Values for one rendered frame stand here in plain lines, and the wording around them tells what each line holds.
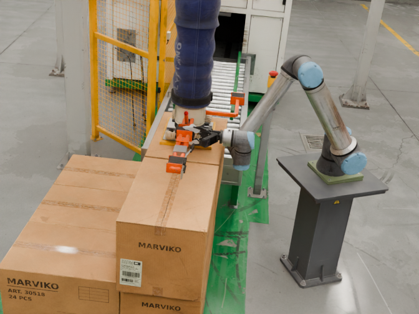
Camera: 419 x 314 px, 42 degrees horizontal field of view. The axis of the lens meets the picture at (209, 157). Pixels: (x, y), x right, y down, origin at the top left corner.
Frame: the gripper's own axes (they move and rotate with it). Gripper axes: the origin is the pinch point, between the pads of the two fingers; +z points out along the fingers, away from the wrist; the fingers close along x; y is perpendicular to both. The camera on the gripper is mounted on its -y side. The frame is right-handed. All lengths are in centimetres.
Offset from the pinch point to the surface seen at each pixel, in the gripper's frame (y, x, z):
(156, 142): 11.9, -12.7, 16.6
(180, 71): 18.6, 27.5, 5.9
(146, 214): -57, -13, 8
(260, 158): 125, -75, -47
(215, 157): 2.5, -12.9, -17.2
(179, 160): -32.5, 2.4, -2.4
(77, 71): 139, -24, 102
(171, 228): -64, -14, -4
